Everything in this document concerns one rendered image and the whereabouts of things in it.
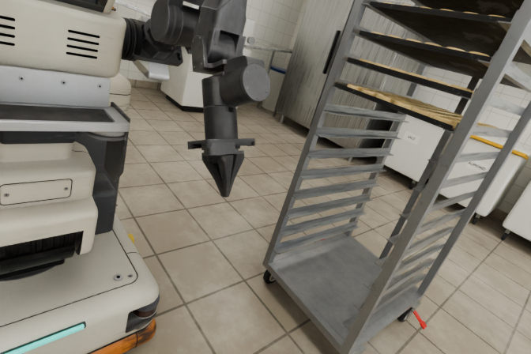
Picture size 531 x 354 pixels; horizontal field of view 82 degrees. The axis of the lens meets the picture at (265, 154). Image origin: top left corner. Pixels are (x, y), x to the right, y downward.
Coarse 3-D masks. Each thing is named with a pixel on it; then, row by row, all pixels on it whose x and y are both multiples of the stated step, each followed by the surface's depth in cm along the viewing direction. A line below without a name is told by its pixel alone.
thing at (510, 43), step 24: (528, 0) 67; (528, 24) 67; (504, 48) 70; (504, 72) 72; (480, 96) 74; (456, 144) 78; (432, 192) 82; (408, 240) 88; (384, 288) 94; (360, 312) 100
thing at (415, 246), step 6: (444, 228) 134; (450, 228) 129; (432, 234) 125; (438, 234) 121; (444, 234) 127; (420, 240) 117; (426, 240) 113; (432, 240) 118; (414, 246) 106; (420, 246) 111; (408, 252) 104; (384, 258) 99; (378, 264) 95; (384, 264) 93
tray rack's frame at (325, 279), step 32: (384, 160) 159; (416, 192) 147; (480, 192) 125; (288, 256) 142; (320, 256) 149; (352, 256) 157; (384, 256) 160; (288, 288) 124; (320, 288) 129; (352, 288) 134; (416, 288) 147; (320, 320) 113; (384, 320) 122; (352, 352) 107
